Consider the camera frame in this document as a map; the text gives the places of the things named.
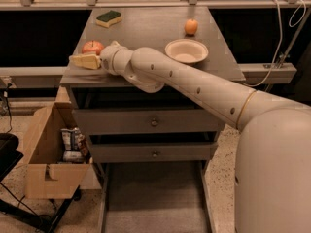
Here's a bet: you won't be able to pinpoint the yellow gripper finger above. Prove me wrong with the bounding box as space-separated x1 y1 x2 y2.
69 54 100 70

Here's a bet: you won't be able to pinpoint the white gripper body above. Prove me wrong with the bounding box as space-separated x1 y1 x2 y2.
99 41 134 77

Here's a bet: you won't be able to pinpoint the red apple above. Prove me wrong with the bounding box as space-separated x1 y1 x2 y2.
82 41 104 55

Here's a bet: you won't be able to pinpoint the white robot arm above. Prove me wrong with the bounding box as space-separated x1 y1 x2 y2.
69 42 311 233

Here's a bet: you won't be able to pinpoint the top grey drawer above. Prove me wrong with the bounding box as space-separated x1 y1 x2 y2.
73 109 225 135

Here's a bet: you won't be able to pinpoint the grey drawer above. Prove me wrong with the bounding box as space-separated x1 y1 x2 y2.
88 143 218 163
73 109 225 135

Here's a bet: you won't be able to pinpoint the grey drawer cabinet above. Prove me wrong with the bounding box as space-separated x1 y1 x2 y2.
59 6 247 172

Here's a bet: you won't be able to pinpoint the middle grey drawer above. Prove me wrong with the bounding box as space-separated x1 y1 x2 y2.
88 143 218 163

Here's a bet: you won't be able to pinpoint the open bottom drawer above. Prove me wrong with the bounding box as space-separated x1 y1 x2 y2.
98 161 213 233

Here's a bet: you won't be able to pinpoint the green yellow sponge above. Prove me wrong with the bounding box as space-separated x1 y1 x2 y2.
95 11 122 28

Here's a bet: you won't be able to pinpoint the white paper bowl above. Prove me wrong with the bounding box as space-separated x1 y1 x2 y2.
165 39 209 65

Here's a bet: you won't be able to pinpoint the orange fruit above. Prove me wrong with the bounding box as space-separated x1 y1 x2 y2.
184 19 198 35

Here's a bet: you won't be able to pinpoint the snack packets in box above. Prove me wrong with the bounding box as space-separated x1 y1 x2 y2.
60 127 89 163

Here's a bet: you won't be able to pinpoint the cardboard box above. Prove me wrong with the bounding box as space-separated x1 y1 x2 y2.
23 87 101 199

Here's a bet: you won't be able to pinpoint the black floor cable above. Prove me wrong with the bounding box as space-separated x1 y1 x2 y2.
0 83 14 134

